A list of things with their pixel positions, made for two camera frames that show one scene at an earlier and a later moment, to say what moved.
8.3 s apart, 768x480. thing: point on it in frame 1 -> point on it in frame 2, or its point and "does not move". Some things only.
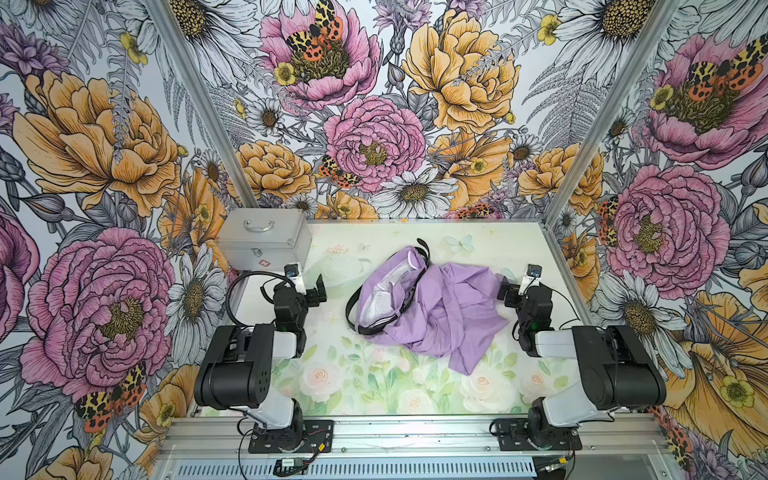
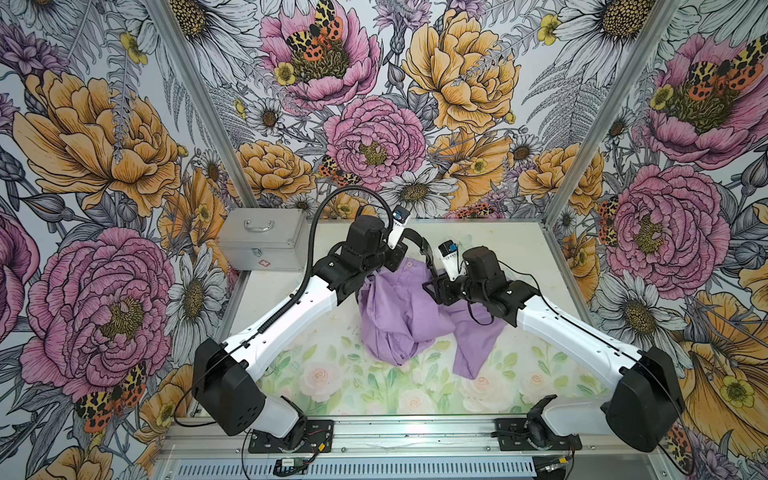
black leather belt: (384, 325) -> (424, 246)
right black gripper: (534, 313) -> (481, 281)
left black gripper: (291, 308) -> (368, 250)
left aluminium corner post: (165, 15) does not move
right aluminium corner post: (662, 16) does not move
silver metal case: (263, 239) does not move
